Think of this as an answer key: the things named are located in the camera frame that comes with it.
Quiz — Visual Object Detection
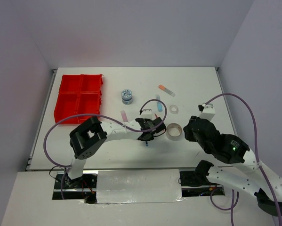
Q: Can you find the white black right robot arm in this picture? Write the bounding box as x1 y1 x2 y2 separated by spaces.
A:
183 116 282 216

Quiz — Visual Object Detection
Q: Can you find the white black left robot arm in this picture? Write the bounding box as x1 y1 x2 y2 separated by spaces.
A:
59 117 167 188

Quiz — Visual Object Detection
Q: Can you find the pink highlighter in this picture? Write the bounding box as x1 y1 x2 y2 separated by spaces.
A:
121 110 128 122

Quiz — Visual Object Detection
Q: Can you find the blue highlighter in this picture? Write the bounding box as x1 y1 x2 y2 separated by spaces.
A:
155 94 163 112

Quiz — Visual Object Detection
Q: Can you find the large clear tape roll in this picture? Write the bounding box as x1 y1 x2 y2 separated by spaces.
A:
166 123 183 141

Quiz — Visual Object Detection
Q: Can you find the small clear tape roll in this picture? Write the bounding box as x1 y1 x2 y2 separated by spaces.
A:
169 105 179 114

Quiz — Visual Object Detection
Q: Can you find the blue lidded jar centre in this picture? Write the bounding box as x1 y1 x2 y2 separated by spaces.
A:
121 89 133 105

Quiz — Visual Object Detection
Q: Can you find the orange capped highlighter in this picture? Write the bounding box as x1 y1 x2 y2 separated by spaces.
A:
158 85 175 97

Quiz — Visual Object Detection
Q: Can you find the silver taped panel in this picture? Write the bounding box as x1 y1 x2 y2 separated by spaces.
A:
96 169 183 204

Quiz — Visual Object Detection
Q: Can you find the red four-compartment bin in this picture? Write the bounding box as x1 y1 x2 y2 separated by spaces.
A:
54 74 103 122

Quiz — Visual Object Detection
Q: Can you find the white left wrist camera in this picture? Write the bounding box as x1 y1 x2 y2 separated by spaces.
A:
139 109 153 120

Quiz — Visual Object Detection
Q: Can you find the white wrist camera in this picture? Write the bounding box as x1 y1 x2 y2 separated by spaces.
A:
139 109 153 120
198 104 216 121

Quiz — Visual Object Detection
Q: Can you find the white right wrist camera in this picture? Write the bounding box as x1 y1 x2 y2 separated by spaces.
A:
198 104 216 121

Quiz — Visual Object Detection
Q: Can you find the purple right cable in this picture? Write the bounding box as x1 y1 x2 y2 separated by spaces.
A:
203 93 282 226

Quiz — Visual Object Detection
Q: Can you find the purple cable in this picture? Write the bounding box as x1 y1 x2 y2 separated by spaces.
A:
203 93 282 226
43 98 168 200

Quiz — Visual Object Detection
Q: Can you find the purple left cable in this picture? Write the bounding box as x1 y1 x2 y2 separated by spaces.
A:
43 98 168 200

